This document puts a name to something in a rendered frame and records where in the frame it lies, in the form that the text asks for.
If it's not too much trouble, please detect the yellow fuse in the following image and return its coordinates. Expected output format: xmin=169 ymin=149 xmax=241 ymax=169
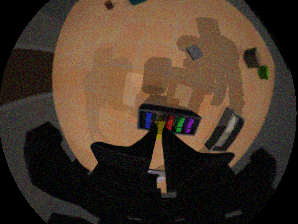
xmin=157 ymin=113 xmax=164 ymax=140

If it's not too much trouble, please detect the small green block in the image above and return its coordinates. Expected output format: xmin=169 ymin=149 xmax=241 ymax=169
xmin=257 ymin=64 xmax=270 ymax=80

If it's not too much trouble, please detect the teal cube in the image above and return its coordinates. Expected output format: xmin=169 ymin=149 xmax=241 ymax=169
xmin=130 ymin=0 xmax=145 ymax=6

